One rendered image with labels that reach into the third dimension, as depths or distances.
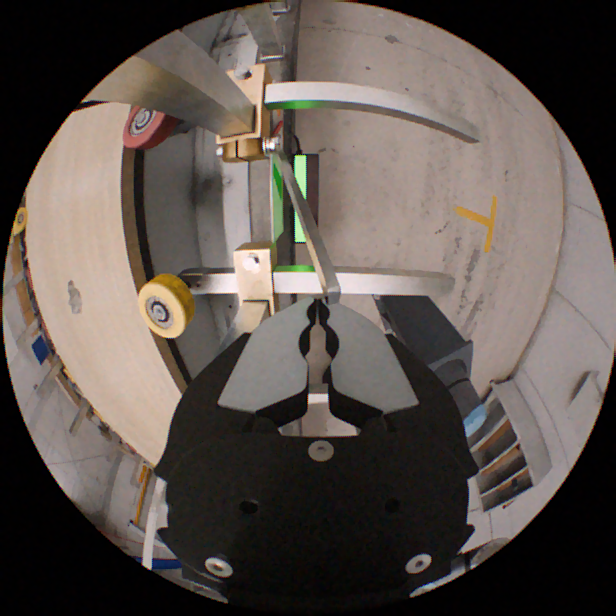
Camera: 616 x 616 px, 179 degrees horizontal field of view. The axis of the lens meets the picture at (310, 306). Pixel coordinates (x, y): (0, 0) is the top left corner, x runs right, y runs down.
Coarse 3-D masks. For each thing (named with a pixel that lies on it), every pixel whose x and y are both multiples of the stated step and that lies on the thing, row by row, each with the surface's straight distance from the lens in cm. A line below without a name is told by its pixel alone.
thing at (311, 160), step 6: (312, 156) 40; (312, 162) 40; (312, 168) 40; (312, 174) 40; (312, 180) 40; (312, 186) 39; (312, 192) 39; (312, 198) 39; (312, 204) 40; (312, 210) 40
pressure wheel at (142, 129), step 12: (144, 108) 31; (132, 120) 32; (144, 120) 30; (156, 120) 28; (168, 120) 28; (132, 132) 31; (144, 132) 28; (156, 132) 28; (168, 132) 29; (132, 144) 29; (144, 144) 29; (156, 144) 30
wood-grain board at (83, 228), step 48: (96, 144) 40; (48, 192) 64; (96, 192) 36; (48, 240) 63; (96, 240) 36; (48, 288) 74; (96, 288) 41; (96, 336) 51; (144, 336) 36; (96, 384) 79; (144, 384) 48; (144, 432) 85
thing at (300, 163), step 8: (296, 160) 40; (304, 160) 40; (296, 168) 40; (304, 168) 40; (296, 176) 40; (304, 176) 40; (304, 184) 40; (304, 192) 39; (296, 216) 40; (296, 224) 40; (296, 232) 40; (296, 240) 40; (304, 240) 40
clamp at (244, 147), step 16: (240, 80) 29; (256, 80) 28; (256, 96) 26; (256, 112) 25; (256, 128) 25; (224, 144) 26; (240, 144) 25; (256, 144) 25; (224, 160) 26; (240, 160) 27; (256, 160) 28
